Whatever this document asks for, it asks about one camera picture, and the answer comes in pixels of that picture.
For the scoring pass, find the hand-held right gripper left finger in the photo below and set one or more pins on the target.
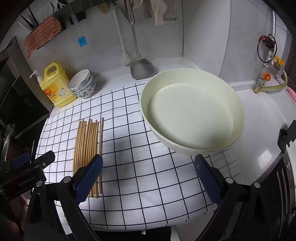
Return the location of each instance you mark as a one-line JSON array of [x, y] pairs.
[[90, 176]]

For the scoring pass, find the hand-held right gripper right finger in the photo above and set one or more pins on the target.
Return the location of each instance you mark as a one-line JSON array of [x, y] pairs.
[[207, 180]]

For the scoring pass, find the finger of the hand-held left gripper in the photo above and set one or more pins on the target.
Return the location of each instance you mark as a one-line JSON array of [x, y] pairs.
[[46, 158], [20, 160]]

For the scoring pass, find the bundle of bamboo chopsticks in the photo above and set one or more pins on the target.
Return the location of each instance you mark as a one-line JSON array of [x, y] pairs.
[[86, 143]]

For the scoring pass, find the cream plastic basin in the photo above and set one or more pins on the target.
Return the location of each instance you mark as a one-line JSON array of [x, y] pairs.
[[192, 115]]

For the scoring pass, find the person's left hand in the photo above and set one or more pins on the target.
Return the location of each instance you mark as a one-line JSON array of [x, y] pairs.
[[22, 208]]

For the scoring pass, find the white checked cloth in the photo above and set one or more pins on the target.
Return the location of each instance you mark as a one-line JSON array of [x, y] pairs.
[[143, 176]]

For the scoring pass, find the black kitchen appliance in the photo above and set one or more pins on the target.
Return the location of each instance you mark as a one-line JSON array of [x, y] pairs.
[[18, 92]]

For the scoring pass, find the yellow detergent bottle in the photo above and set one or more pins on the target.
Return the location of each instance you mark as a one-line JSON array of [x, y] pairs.
[[55, 88]]

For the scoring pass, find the metal spatula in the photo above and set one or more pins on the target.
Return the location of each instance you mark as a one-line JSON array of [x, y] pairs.
[[141, 68]]

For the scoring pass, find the blue silicone brush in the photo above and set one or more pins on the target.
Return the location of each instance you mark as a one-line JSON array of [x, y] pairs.
[[82, 41]]

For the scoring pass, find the pink plastic object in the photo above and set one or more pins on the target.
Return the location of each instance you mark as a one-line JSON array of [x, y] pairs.
[[291, 93]]

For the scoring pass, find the pink striped dishcloth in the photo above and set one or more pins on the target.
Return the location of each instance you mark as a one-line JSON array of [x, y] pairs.
[[41, 34]]

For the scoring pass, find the brass gas valve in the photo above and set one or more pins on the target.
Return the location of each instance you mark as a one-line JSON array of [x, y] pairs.
[[278, 62]]

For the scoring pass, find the white bottle brush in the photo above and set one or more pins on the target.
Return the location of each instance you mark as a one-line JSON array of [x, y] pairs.
[[120, 37]]

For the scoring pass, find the red and black valve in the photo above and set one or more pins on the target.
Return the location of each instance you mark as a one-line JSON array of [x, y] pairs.
[[268, 41]]

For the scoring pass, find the metal peeler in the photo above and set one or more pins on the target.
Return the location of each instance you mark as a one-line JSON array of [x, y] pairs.
[[170, 16]]

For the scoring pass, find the beige hanging rag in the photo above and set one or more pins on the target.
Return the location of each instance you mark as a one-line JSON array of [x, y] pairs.
[[155, 11]]

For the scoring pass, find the black wall rack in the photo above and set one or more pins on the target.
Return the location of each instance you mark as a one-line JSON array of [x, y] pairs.
[[81, 15]]

